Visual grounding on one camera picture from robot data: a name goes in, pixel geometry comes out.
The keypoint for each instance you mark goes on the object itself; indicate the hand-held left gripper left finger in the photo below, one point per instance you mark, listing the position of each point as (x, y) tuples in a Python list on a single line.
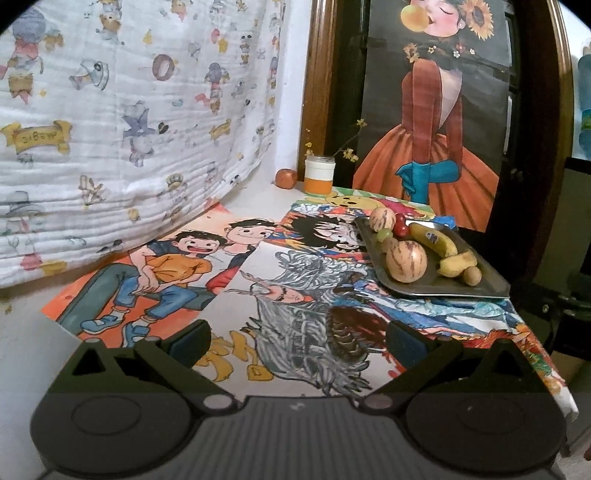
[(191, 342)]

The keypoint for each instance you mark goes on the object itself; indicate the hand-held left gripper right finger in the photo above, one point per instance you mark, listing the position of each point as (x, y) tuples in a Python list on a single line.
[(404, 344)]

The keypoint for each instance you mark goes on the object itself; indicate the metal tray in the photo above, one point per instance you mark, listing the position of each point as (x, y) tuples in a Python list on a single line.
[(461, 286)]

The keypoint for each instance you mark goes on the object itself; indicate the large striped pepino melon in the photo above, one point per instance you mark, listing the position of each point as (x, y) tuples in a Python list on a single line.
[(406, 261)]

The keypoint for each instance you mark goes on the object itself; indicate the lumpy yellow-brown fruit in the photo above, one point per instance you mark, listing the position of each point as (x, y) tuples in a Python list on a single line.
[(455, 265)]

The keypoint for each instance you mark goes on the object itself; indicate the yellow banana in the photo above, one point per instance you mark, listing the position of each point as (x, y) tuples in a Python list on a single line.
[(433, 240)]

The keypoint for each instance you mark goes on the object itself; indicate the green grape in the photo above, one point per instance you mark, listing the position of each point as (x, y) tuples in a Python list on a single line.
[(382, 236)]

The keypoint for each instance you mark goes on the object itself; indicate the small striped pepino melon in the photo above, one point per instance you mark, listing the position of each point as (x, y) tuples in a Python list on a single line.
[(382, 219)]

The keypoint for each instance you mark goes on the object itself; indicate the colourful anime printed cloth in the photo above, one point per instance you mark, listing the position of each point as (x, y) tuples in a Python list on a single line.
[(314, 323)]

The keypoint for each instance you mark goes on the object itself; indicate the yellow bear printed cloth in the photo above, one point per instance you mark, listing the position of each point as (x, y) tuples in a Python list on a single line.
[(355, 201)]

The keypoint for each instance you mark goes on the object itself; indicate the white and orange jar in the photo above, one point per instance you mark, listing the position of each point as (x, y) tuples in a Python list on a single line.
[(318, 177)]

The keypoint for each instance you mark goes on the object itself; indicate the red apple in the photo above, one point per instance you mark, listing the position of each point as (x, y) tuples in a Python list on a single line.
[(286, 178)]

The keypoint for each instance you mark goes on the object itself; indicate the dried yellow flower sprig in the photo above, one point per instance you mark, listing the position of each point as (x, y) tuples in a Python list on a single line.
[(348, 147)]

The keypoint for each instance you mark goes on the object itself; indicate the white cartoon printed blanket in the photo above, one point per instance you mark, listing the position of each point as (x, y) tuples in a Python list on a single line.
[(115, 138)]

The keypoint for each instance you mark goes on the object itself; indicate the wall poster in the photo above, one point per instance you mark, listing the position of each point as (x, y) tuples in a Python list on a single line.
[(429, 129)]

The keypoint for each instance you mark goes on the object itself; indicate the brown wooden door frame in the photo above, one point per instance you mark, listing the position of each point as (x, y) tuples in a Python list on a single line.
[(321, 83)]

